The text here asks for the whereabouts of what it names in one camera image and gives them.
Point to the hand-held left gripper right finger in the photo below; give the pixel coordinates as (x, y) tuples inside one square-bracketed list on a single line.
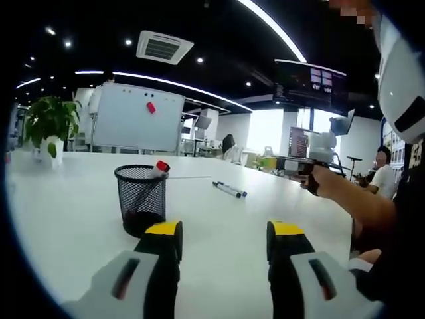
[(308, 282)]

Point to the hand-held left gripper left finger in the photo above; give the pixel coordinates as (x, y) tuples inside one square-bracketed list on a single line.
[(139, 282)]

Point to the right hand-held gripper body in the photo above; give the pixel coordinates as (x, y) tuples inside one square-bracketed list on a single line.
[(322, 146)]

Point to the blue cap whiteboard marker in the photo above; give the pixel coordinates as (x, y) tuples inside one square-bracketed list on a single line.
[(244, 194)]

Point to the black cap whiteboard marker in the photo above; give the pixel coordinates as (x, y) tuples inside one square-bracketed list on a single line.
[(237, 196)]

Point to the black mesh pen holder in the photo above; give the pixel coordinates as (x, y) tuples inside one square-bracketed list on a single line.
[(142, 199)]

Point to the red cap whiteboard marker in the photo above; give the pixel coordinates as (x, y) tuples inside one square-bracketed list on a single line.
[(162, 165)]

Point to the white rolling whiteboard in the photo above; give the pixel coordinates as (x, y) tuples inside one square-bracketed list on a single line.
[(126, 123)]

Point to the red whiteboard eraser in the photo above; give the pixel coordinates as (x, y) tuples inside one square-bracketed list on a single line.
[(151, 107)]

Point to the person's right hand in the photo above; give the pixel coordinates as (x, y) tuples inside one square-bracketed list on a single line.
[(323, 179)]

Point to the desk monitor with pink screen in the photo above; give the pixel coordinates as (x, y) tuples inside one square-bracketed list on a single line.
[(299, 143)]

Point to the black tripod stand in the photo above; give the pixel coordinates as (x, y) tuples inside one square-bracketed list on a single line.
[(354, 166)]

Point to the person's leg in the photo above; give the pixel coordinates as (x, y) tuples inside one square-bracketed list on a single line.
[(365, 259)]

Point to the large hanging display screen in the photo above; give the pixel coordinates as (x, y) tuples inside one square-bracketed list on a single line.
[(299, 86)]

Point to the white chest-worn device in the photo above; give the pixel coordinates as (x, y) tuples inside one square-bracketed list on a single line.
[(395, 83)]

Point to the operator in white shirt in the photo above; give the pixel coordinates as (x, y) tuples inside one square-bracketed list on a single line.
[(408, 232)]

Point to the long curved ceiling light strip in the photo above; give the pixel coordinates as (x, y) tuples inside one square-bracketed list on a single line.
[(275, 28)]

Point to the thin curved ceiling light strip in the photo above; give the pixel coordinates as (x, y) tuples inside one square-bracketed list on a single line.
[(149, 78)]

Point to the ceiling air conditioner vent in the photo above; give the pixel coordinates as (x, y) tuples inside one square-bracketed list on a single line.
[(164, 47)]

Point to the green potted plant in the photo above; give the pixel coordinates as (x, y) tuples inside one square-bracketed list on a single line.
[(50, 116)]

